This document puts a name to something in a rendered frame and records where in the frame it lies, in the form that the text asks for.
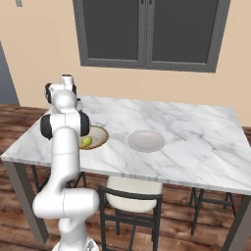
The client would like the white bowl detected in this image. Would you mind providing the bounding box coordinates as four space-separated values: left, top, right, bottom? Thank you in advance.
126 129 166 153

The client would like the brown rimmed plate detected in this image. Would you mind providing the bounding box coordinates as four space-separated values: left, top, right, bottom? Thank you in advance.
77 125 110 151

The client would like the grey fridge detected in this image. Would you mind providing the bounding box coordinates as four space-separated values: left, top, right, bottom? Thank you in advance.
0 40 21 106

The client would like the yellow green lemon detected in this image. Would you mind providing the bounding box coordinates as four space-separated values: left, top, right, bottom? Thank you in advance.
81 135 93 148

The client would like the grey table leg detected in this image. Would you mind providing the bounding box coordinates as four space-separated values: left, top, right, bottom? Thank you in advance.
225 193 251 251
2 160 50 245

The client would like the grey framed window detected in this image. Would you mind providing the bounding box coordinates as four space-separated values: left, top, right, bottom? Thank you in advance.
72 0 231 74

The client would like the black chair with cream seat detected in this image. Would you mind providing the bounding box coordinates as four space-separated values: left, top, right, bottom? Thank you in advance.
97 176 164 251

